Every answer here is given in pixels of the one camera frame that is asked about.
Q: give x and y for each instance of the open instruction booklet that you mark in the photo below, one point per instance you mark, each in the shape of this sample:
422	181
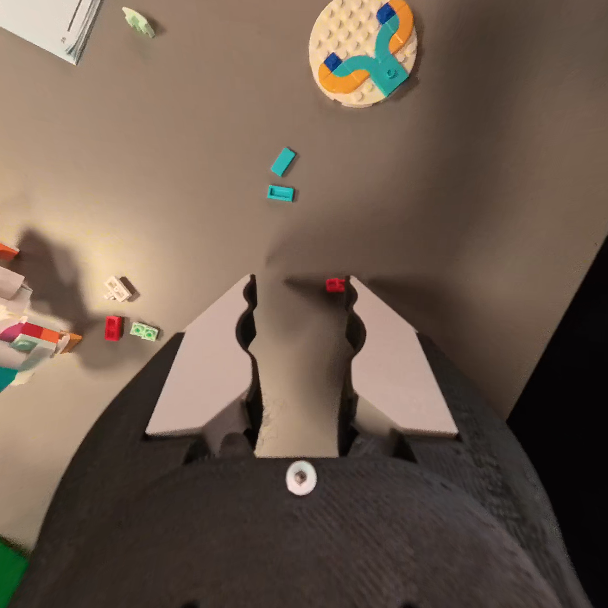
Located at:
42	24

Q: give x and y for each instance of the round white brick plate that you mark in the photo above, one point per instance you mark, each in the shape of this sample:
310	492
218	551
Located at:
352	34

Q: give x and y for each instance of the green plastic bin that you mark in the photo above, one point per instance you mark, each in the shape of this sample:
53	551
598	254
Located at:
11	570

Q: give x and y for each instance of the white small brick piece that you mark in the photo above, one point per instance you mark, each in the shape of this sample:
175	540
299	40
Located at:
119	289

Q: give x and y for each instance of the teal flat tile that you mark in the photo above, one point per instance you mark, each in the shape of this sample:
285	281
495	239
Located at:
271	192
283	163

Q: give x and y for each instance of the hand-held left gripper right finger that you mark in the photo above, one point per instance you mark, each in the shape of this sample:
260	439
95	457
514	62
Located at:
403	380

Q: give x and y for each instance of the pale green small brick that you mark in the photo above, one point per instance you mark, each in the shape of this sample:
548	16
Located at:
137	21

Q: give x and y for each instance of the white brick animal model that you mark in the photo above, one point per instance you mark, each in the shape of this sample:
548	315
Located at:
28	332

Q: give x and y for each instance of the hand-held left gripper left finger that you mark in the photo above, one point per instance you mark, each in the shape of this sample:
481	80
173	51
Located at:
199	380

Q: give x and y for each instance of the red small clip brick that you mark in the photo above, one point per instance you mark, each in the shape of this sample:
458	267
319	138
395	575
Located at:
335	284

